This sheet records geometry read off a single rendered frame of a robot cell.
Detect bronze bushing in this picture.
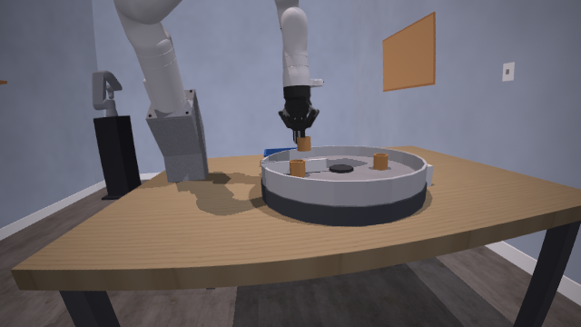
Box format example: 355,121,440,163
290,159,306,177
373,154,389,170
297,136,311,152

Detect blue crate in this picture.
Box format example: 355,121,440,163
264,147,298,157

